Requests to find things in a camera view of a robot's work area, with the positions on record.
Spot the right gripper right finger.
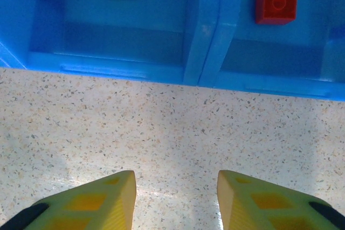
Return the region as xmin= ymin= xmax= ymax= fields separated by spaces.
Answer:
xmin=217 ymin=170 xmax=345 ymax=230

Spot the blue plastic bin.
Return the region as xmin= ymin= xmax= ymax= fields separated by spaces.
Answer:
xmin=0 ymin=0 xmax=213 ymax=87
xmin=198 ymin=0 xmax=345 ymax=99

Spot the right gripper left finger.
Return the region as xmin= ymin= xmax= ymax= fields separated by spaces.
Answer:
xmin=5 ymin=170 xmax=137 ymax=230

